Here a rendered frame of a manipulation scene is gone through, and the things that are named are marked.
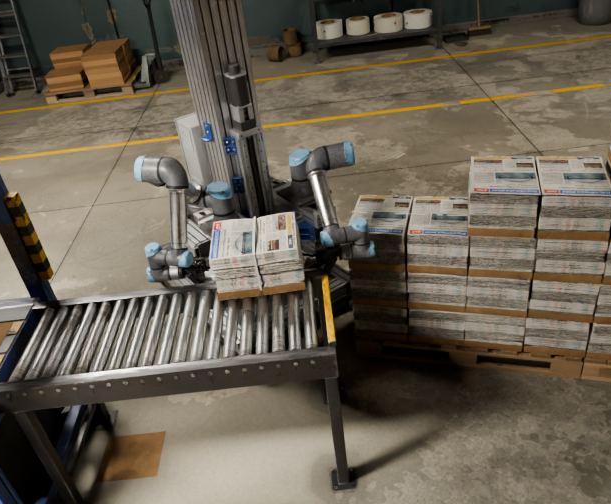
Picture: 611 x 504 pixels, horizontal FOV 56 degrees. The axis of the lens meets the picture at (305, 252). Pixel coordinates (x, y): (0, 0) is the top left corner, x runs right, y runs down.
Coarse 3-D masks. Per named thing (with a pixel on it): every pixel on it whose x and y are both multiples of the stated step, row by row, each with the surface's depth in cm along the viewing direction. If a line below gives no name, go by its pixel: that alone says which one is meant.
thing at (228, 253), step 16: (224, 224) 255; (240, 224) 254; (224, 240) 245; (240, 240) 244; (224, 256) 236; (240, 256) 235; (224, 272) 240; (240, 272) 240; (224, 288) 245; (240, 288) 246
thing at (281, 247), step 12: (264, 216) 257; (276, 216) 256; (288, 216) 254; (264, 228) 250; (276, 228) 248; (288, 228) 246; (264, 240) 242; (276, 240) 241; (288, 240) 240; (300, 240) 262; (264, 252) 235; (276, 252) 235; (288, 252) 235; (300, 252) 244; (264, 264) 239; (276, 264) 239; (288, 264) 239; (300, 264) 239; (276, 276) 243; (288, 276) 243; (300, 276) 244
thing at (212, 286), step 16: (304, 272) 260; (320, 272) 258; (160, 288) 262; (176, 288) 261; (192, 288) 259; (208, 288) 258; (320, 288) 260; (48, 304) 262; (64, 304) 260; (80, 304) 260; (128, 304) 261; (240, 304) 263; (256, 304) 264; (80, 320) 265
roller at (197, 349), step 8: (208, 296) 254; (200, 304) 249; (208, 304) 250; (200, 312) 244; (208, 312) 246; (200, 320) 240; (200, 328) 236; (200, 336) 232; (192, 344) 229; (200, 344) 228; (192, 352) 225; (200, 352) 225; (192, 360) 221
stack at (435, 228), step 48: (384, 240) 276; (432, 240) 270; (480, 240) 263; (528, 240) 257; (576, 240) 251; (384, 288) 293; (432, 288) 285; (480, 288) 277; (528, 288) 270; (576, 288) 264; (432, 336) 303; (480, 336) 295; (528, 336) 287; (576, 336) 279
